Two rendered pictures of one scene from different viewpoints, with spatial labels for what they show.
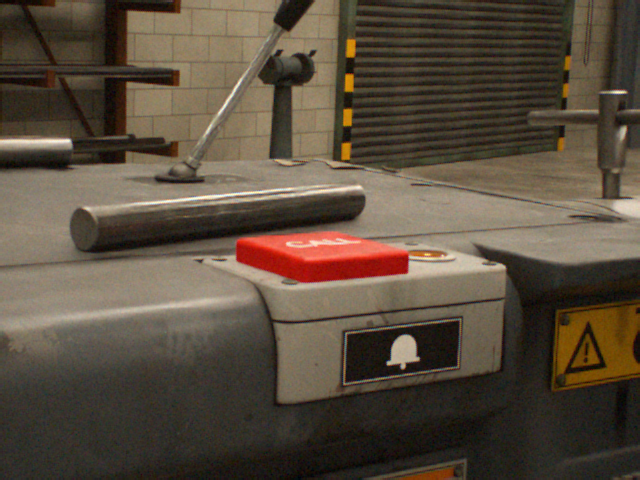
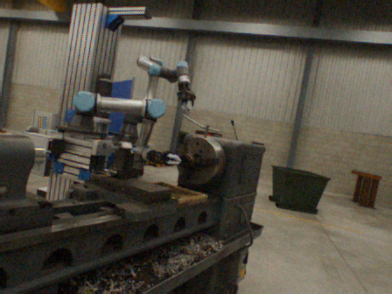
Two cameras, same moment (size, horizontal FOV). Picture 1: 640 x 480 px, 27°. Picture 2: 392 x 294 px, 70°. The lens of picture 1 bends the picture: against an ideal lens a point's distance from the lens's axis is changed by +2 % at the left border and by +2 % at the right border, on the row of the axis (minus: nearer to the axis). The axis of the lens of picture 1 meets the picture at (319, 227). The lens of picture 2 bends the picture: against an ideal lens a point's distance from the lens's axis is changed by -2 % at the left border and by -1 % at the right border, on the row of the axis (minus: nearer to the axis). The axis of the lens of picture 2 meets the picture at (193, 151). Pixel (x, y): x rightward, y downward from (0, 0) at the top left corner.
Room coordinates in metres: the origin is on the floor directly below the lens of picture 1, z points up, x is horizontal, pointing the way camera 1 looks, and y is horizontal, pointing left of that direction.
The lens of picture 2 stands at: (2.78, -1.01, 1.24)
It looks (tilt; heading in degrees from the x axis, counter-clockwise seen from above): 3 degrees down; 158
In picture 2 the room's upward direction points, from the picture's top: 10 degrees clockwise
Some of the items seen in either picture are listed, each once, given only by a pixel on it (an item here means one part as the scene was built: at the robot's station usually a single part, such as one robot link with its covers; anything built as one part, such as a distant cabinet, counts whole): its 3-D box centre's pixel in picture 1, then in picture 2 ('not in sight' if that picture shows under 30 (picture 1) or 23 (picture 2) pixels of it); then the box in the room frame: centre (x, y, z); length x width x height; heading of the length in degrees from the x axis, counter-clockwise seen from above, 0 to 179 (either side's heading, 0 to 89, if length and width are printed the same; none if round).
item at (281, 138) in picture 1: (282, 127); not in sight; (9.83, 0.30, 0.57); 0.47 x 0.37 x 1.14; 143
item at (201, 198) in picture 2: not in sight; (168, 192); (1.22, -0.47, 0.89); 0.36 x 0.30 x 0.04; 35
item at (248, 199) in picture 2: not in sight; (209, 240); (0.81, 0.08, 0.43); 0.60 x 0.48 x 0.86; 125
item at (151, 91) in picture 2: not in sight; (150, 91); (0.47, -0.51, 1.54); 0.15 x 0.12 x 0.55; 101
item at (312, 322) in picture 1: (354, 314); not in sight; (0.63, -0.02, 1.23); 0.13 x 0.08 x 0.05; 125
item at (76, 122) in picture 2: not in sight; (83, 121); (0.85, -0.99, 1.21); 0.15 x 0.15 x 0.10
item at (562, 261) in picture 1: (568, 271); not in sight; (0.71, -0.14, 1.24); 0.09 x 0.08 x 0.03; 125
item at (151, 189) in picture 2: not in sight; (128, 184); (1.40, -0.75, 0.95); 0.43 x 0.17 x 0.05; 35
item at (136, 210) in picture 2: not in sight; (121, 196); (1.43, -0.78, 0.90); 0.47 x 0.30 x 0.06; 35
